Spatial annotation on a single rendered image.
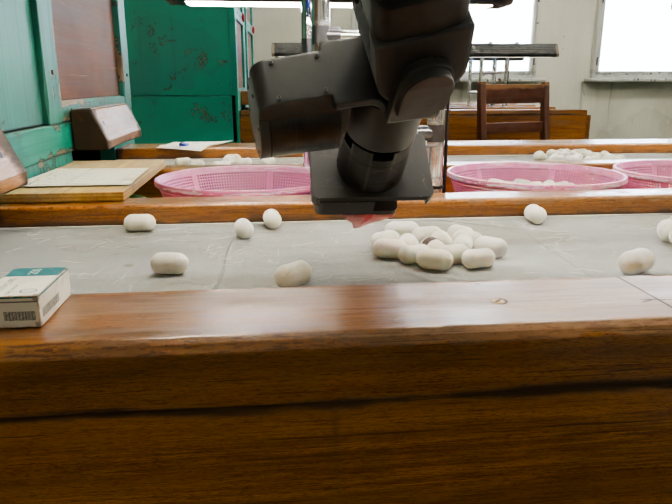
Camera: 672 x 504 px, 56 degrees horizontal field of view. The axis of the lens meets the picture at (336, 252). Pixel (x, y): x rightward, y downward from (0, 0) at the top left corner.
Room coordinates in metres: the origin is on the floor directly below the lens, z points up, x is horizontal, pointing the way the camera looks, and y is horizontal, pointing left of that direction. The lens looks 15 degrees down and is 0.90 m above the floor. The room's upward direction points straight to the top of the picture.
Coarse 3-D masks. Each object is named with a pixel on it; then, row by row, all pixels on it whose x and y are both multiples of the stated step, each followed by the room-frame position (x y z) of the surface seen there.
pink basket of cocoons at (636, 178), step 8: (640, 160) 1.13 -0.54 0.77; (648, 160) 1.14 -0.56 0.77; (656, 160) 1.14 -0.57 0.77; (664, 160) 1.14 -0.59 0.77; (616, 168) 1.03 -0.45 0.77; (624, 168) 1.11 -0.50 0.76; (632, 168) 1.12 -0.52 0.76; (640, 168) 1.13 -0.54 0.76; (648, 168) 1.13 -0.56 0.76; (656, 168) 1.14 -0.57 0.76; (664, 168) 1.14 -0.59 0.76; (632, 176) 0.98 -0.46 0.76; (640, 176) 0.96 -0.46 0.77; (648, 176) 0.95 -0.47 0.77; (656, 176) 0.94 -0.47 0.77; (664, 176) 1.13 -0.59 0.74; (632, 184) 0.99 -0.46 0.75; (640, 184) 0.97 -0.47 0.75; (648, 184) 0.96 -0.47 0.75; (656, 184) 0.94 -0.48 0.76; (664, 184) 0.93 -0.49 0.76
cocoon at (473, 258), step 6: (468, 252) 0.55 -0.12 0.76; (474, 252) 0.55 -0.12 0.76; (480, 252) 0.55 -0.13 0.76; (486, 252) 0.55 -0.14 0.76; (492, 252) 0.56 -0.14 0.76; (462, 258) 0.55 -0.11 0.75; (468, 258) 0.55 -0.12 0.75; (474, 258) 0.55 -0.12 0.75; (480, 258) 0.55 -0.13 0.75; (486, 258) 0.55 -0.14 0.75; (492, 258) 0.55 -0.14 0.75; (468, 264) 0.55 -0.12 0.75; (474, 264) 0.55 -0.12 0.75; (480, 264) 0.55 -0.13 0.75; (486, 264) 0.55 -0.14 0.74
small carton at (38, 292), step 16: (16, 272) 0.40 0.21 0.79; (32, 272) 0.40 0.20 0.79; (48, 272) 0.40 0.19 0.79; (64, 272) 0.40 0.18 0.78; (0, 288) 0.36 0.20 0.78; (16, 288) 0.36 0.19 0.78; (32, 288) 0.36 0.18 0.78; (48, 288) 0.37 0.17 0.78; (64, 288) 0.40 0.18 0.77; (0, 304) 0.35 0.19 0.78; (16, 304) 0.35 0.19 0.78; (32, 304) 0.35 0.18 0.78; (48, 304) 0.36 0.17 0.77; (0, 320) 0.35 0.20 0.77; (16, 320) 0.35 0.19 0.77; (32, 320) 0.35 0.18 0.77
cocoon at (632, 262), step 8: (640, 248) 0.55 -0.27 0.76; (624, 256) 0.53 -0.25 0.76; (632, 256) 0.53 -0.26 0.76; (640, 256) 0.53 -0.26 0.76; (648, 256) 0.54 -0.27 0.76; (624, 264) 0.53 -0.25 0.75; (632, 264) 0.53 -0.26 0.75; (640, 264) 0.53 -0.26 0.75; (648, 264) 0.53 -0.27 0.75; (624, 272) 0.53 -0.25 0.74; (632, 272) 0.53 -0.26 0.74; (640, 272) 0.53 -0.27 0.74
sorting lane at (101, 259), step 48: (0, 240) 0.66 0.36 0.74; (48, 240) 0.66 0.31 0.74; (96, 240) 0.66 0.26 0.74; (144, 240) 0.66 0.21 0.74; (192, 240) 0.66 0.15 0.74; (240, 240) 0.66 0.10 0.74; (288, 240) 0.66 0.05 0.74; (336, 240) 0.66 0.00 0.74; (528, 240) 0.66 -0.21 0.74; (576, 240) 0.66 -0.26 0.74; (624, 240) 0.66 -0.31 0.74; (96, 288) 0.50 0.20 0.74; (144, 288) 0.50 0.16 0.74; (192, 288) 0.50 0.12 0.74; (240, 288) 0.50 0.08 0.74
